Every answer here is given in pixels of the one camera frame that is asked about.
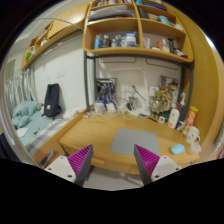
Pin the bed with plaid sheet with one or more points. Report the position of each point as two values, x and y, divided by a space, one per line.
41 128

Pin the black backpack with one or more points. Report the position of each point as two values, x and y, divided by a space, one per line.
51 103

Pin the white mug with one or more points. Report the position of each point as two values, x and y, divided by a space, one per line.
193 135

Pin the white plastic container on shelf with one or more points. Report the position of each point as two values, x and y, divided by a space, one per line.
131 40

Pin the clear plastic cup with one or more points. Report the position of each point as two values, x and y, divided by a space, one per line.
195 148

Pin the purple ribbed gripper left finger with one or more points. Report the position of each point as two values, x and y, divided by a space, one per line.
73 168

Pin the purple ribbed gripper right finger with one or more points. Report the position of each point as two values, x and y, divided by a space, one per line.
151 166

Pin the light blue computer mouse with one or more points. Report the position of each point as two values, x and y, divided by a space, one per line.
177 149

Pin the blue bottle on shelf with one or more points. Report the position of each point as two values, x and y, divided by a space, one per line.
98 42

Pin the wooden desk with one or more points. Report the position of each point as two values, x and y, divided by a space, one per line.
100 132

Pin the red yellow snack canister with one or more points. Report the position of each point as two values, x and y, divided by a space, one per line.
193 111

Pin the long wooden wall shelf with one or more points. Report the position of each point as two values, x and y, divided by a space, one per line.
69 23

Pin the grey mouse pad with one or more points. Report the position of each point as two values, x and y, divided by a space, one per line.
126 139

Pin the teal blanket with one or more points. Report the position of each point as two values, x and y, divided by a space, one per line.
23 112

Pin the blue poster card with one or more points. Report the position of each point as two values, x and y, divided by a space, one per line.
106 87

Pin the wooden wall shelf unit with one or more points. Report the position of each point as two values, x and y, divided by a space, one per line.
159 31

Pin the white lotion bottle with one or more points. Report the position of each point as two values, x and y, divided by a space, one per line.
173 118

